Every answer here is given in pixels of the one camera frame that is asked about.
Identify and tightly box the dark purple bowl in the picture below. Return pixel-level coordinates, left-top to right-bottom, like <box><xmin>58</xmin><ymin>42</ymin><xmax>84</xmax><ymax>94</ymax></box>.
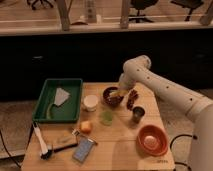
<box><xmin>103</xmin><ymin>87</ymin><xmax>124</xmax><ymax>108</ymax></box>

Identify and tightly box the orange bowl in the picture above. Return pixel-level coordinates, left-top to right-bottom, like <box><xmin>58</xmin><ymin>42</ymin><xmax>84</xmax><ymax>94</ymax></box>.
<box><xmin>136</xmin><ymin>125</ymin><xmax>168</xmax><ymax>157</ymax></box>

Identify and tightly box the orange round fruit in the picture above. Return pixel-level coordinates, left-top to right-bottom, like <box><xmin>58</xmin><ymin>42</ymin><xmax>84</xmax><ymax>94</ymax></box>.
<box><xmin>80</xmin><ymin>121</ymin><xmax>92</xmax><ymax>134</ymax></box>

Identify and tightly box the metal cup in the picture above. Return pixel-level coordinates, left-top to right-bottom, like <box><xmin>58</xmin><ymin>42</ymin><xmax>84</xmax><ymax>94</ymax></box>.
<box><xmin>132</xmin><ymin>106</ymin><xmax>145</xmax><ymax>123</ymax></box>

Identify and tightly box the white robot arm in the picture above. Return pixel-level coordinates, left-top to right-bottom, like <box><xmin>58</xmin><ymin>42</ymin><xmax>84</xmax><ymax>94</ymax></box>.
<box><xmin>119</xmin><ymin>55</ymin><xmax>213</xmax><ymax>171</ymax></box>

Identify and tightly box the green translucent cup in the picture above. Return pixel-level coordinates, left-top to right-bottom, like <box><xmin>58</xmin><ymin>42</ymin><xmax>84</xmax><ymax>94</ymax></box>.
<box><xmin>100</xmin><ymin>110</ymin><xmax>113</xmax><ymax>126</ymax></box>

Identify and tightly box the pale egg in orange bowl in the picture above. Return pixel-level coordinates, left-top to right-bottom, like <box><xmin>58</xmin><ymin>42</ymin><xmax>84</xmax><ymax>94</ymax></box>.
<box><xmin>144</xmin><ymin>136</ymin><xmax>158</xmax><ymax>149</ymax></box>

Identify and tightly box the black floor cable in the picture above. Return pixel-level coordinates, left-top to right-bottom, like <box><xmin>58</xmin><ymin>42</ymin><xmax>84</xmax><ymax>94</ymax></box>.
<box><xmin>169</xmin><ymin>133</ymin><xmax>199</xmax><ymax>171</ymax></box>

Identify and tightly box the small white cup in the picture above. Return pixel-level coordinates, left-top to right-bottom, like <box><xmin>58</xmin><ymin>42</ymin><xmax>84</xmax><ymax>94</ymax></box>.
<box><xmin>83</xmin><ymin>95</ymin><xmax>98</xmax><ymax>112</ymax></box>

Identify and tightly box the green vegetable in tray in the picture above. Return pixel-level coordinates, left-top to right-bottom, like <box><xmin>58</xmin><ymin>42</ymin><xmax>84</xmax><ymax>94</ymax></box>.
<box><xmin>46</xmin><ymin>103</ymin><xmax>54</xmax><ymax>119</ymax></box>

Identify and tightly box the white handled brush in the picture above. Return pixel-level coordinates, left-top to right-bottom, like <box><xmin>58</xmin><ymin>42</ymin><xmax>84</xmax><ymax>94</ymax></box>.
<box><xmin>33</xmin><ymin>122</ymin><xmax>48</xmax><ymax>159</ymax></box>

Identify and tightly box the brown dried food piece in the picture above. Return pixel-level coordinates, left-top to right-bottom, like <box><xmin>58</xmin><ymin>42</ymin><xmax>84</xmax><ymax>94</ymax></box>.
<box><xmin>126</xmin><ymin>90</ymin><xmax>138</xmax><ymax>110</ymax></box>

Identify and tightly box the blue sponge block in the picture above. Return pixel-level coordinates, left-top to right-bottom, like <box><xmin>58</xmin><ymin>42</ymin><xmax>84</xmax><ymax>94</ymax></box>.
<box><xmin>73</xmin><ymin>138</ymin><xmax>94</xmax><ymax>163</ymax></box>

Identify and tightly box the green plastic tray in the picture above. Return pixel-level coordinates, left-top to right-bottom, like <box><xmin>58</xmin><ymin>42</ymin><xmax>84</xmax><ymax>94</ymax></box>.
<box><xmin>32</xmin><ymin>78</ymin><xmax>83</xmax><ymax>123</ymax></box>

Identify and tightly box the black handled tool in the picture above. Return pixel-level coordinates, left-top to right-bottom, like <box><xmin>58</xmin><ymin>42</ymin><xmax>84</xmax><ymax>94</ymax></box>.
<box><xmin>40</xmin><ymin>143</ymin><xmax>78</xmax><ymax>160</ymax></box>

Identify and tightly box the yellow banana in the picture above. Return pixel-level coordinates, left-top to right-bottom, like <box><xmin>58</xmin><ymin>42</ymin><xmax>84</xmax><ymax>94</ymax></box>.
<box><xmin>109</xmin><ymin>89</ymin><xmax>128</xmax><ymax>97</ymax></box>

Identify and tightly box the grey cloth in tray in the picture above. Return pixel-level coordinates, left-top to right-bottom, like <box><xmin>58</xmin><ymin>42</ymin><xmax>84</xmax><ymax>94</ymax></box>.
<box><xmin>54</xmin><ymin>88</ymin><xmax>70</xmax><ymax>106</ymax></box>

